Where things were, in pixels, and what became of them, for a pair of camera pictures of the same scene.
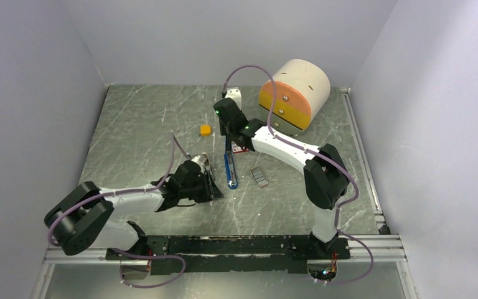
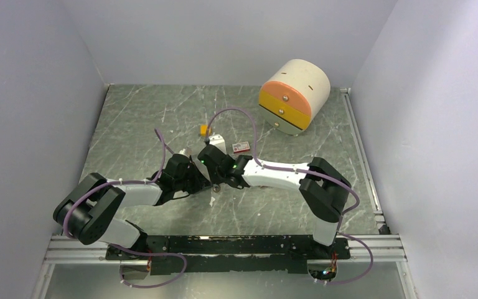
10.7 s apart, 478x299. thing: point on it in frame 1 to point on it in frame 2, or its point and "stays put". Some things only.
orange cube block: (205, 129) stays put
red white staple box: (237, 149) stays put
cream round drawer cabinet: (302, 90) stays put
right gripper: (222, 131) to (214, 179)
